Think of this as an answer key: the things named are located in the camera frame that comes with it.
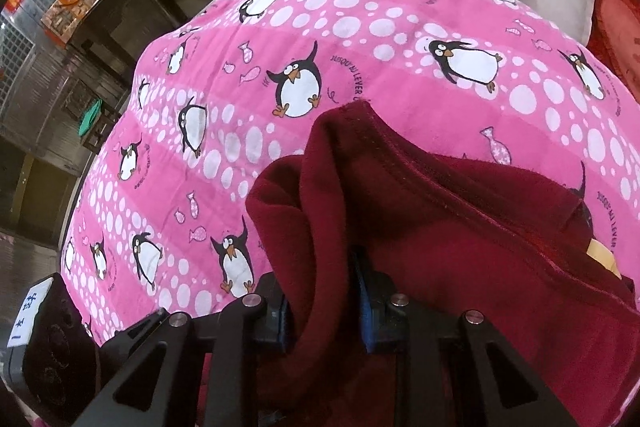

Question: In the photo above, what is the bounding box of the dark red fleece garment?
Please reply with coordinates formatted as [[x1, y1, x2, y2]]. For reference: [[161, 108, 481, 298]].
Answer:
[[196, 100, 640, 427]]

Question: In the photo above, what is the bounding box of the pink penguin blanket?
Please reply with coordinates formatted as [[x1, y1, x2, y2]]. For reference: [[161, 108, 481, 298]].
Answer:
[[61, 0, 639, 343]]

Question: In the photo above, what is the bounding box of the orange printed box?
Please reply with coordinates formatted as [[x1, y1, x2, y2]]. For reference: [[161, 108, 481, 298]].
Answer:
[[40, 0, 99, 46]]

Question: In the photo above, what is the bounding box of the dark wooden side table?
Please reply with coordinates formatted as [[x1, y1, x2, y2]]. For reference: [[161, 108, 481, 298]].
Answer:
[[70, 0, 191, 87]]

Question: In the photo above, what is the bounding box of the red heart cushion right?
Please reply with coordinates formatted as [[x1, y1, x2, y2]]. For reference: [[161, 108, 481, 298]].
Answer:
[[587, 0, 640, 101]]

